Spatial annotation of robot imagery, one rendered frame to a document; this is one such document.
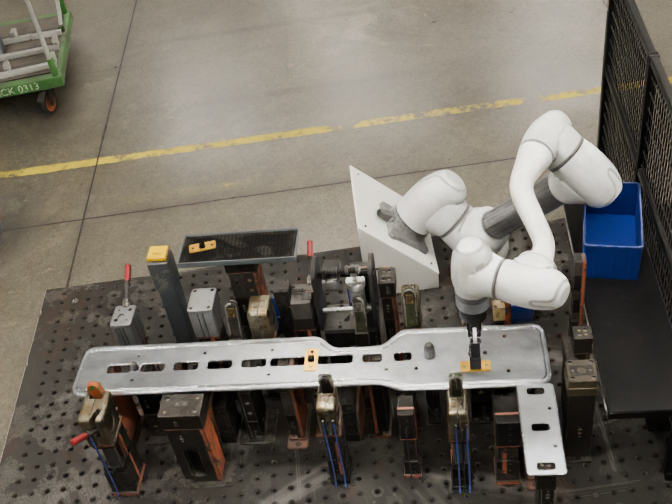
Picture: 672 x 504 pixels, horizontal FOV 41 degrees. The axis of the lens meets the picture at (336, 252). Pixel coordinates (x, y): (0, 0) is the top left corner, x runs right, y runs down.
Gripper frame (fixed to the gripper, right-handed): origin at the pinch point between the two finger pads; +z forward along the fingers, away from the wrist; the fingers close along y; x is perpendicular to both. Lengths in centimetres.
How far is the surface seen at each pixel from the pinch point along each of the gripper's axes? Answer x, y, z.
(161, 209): 161, 210, 104
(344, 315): 38.5, 25.9, 7.5
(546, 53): -62, 344, 104
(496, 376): -5.5, -3.9, 4.1
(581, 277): -30.8, 19.0, -9.8
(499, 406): -5.6, -12.7, 6.1
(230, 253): 72, 36, -12
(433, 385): 11.8, -6.0, 4.4
